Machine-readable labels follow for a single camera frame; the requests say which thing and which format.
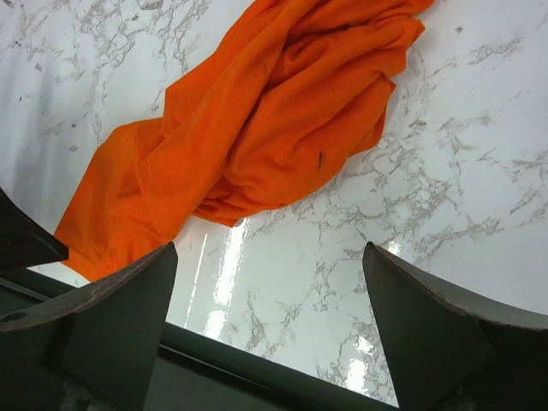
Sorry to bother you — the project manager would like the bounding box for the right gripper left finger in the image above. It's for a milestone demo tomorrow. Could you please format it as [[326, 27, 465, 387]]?
[[1, 243, 178, 410]]

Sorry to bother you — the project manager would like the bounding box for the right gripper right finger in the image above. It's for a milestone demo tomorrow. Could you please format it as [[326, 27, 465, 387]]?
[[362, 242, 547, 410]]

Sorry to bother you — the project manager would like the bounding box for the orange t shirt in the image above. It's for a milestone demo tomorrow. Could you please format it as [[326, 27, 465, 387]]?
[[55, 0, 429, 281]]

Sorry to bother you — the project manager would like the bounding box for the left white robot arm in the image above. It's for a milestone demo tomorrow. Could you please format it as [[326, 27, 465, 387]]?
[[1, 190, 69, 271]]

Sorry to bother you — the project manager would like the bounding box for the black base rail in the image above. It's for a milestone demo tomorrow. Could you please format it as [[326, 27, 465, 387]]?
[[0, 273, 399, 411]]

